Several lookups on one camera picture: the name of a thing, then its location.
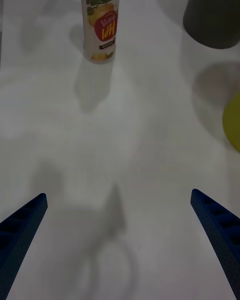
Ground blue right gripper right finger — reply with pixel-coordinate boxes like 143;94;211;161
190;188;240;300

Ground yellow-green waste bin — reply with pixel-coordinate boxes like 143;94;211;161
222;91;240;153

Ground plastic bottle with red label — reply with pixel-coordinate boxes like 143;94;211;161
77;0;122;65

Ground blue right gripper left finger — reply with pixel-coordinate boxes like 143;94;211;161
0;192;49;300

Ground grey waste bin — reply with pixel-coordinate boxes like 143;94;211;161
182;0;240;50

